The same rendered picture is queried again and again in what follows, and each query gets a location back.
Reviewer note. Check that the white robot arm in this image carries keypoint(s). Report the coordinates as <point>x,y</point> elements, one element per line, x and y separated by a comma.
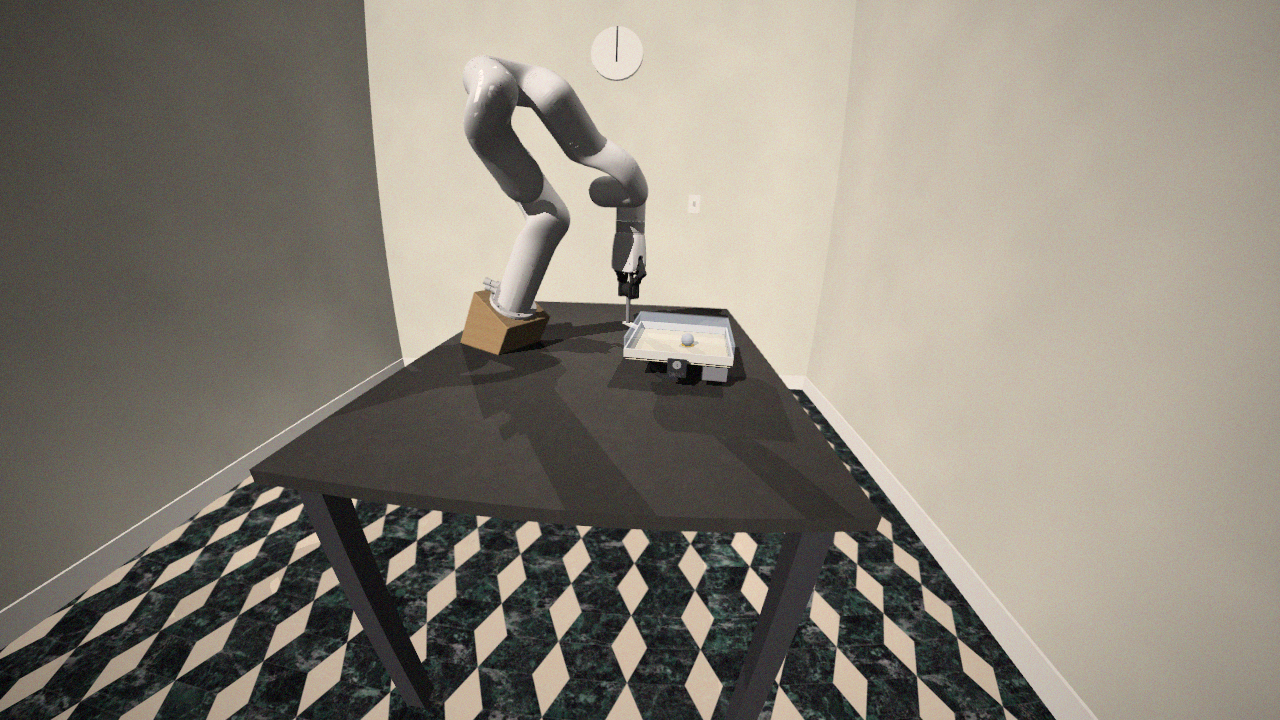
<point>493,95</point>

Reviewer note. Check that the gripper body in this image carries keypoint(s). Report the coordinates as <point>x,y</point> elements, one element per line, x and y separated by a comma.
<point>627,247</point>

